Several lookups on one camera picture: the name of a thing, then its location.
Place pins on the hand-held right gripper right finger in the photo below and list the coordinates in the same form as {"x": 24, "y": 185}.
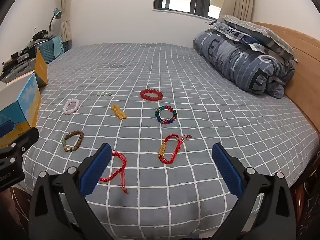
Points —
{"x": 227, "y": 170}

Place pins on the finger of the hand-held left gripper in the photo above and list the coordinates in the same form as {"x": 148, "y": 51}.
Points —
{"x": 27, "y": 138}

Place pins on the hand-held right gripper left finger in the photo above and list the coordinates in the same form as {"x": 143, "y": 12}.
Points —
{"x": 96, "y": 170}

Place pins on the blue and yellow cardboard box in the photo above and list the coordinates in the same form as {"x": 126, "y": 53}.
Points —
{"x": 27, "y": 97}

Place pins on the grey hard case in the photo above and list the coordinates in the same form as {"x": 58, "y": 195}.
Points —
{"x": 20, "y": 70}

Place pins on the black electronic devices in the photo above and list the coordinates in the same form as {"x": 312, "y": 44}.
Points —
{"x": 25, "y": 52}

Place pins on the blue suitcase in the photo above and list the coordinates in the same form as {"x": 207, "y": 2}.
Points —
{"x": 48, "y": 51}

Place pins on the dark cloth pile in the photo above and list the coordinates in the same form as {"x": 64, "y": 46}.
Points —
{"x": 41, "y": 35}

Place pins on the folded blue printed quilt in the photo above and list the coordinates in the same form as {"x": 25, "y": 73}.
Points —
{"x": 237, "y": 60}

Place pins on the bed with grey checked sheet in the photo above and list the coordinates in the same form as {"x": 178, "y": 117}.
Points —
{"x": 175, "y": 67}

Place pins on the blue desk lamp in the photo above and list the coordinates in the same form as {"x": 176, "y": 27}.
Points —
{"x": 57, "y": 13}

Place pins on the wooden headboard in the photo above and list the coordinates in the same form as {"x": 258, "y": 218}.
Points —
{"x": 305, "y": 62}

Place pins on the grey checked pillow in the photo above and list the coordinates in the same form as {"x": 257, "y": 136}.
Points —
{"x": 272, "y": 33}

